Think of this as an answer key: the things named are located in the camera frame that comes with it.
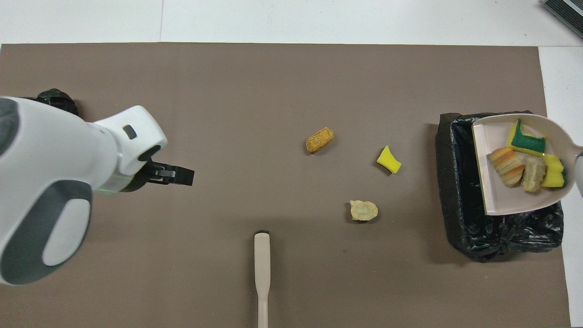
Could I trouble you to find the beige orange bread chunk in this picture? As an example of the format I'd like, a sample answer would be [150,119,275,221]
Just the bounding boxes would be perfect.
[487,147,526,188]

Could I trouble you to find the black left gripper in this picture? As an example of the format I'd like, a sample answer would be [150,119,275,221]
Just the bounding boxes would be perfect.
[121,159,195,193]

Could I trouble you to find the brown table mat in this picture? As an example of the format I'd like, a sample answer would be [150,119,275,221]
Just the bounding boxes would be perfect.
[0,43,572,328]

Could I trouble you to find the box wrapped in black bag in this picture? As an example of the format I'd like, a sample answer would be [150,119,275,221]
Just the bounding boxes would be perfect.
[23,88,79,119]

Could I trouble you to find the orange brown bread roll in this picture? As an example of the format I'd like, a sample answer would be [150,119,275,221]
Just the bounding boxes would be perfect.
[306,127,335,154]

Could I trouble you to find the beige plastic dustpan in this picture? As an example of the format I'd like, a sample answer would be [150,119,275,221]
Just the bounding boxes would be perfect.
[472,114,583,216]

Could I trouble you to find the open bin with black bag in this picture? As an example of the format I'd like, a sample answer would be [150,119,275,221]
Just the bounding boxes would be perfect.
[435,110,565,263]

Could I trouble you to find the beige hand brush black bristles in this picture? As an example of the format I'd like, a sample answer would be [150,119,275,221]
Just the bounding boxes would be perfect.
[254,230,272,328]

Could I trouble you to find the yellow green scrub sponge piece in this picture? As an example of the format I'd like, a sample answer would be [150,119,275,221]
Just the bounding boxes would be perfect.
[507,119,547,158]
[541,154,568,189]

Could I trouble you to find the pale beige bread chunk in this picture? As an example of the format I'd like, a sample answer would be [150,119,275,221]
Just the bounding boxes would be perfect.
[349,200,379,222]
[521,156,547,193]

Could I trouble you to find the dark grey ribbed object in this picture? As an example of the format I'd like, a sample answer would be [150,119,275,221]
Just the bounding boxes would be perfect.
[542,0,583,39]

